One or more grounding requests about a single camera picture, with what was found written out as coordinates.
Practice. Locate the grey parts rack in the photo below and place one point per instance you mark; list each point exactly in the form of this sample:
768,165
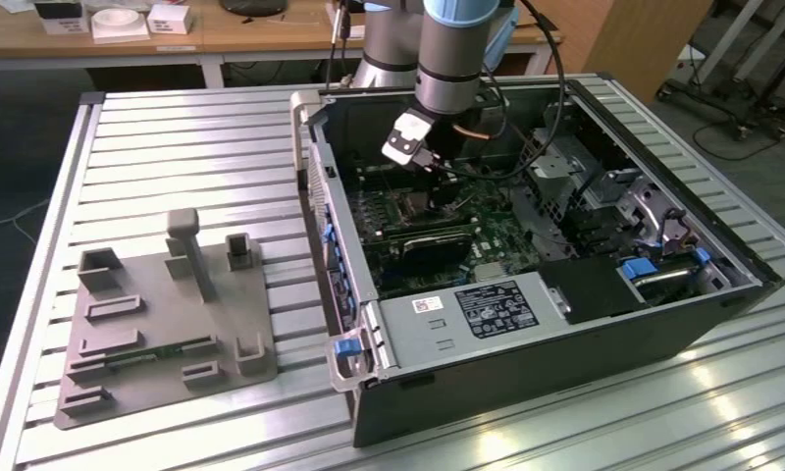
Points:
169,314

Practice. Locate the grey power supply unit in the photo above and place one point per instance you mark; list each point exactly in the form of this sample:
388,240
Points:
425,338

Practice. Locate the white printed box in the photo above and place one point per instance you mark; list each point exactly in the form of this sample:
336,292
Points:
168,20

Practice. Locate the small blue clip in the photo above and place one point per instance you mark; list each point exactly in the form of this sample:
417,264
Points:
701,256

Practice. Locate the black plastic shroud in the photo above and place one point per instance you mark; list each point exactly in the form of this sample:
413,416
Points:
589,289

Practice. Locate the black open PC case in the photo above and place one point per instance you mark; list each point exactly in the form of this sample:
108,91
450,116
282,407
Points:
529,387

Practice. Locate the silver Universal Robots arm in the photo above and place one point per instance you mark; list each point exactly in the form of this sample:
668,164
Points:
448,73

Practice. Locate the metal wheeled stand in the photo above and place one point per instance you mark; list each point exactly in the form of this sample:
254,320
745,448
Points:
677,90

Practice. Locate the black round object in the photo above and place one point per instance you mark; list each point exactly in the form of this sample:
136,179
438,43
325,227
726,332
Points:
252,6

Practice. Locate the green RAM stick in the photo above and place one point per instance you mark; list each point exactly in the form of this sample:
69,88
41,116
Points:
164,351

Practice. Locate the grey metal drive cage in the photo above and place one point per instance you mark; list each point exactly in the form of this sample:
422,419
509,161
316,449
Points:
549,196

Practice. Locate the RAM slot bank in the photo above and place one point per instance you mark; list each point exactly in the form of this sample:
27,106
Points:
373,177
425,229

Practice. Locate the black graphics card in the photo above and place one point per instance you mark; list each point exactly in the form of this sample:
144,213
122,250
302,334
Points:
432,252

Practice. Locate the wooden desk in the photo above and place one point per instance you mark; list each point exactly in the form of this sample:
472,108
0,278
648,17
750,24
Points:
248,29

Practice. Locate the CPU socket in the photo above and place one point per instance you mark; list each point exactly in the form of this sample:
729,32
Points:
404,202

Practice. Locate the silver chipset heatsink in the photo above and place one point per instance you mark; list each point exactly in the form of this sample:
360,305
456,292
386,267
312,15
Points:
490,270

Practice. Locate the white round holder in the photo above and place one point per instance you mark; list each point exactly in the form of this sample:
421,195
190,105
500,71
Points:
118,27

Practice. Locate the white box black top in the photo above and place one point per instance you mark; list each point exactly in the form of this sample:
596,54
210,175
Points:
61,23

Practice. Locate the blue case latch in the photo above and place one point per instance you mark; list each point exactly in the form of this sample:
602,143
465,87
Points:
346,348

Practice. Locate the wooden cabinet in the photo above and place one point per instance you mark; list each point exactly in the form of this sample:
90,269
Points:
641,44

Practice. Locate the blue disk carrier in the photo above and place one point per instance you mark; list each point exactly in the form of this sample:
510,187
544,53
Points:
637,271

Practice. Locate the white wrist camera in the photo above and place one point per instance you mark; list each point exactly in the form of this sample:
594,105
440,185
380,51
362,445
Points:
405,137

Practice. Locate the green motherboard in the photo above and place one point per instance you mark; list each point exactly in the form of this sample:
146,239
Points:
497,235

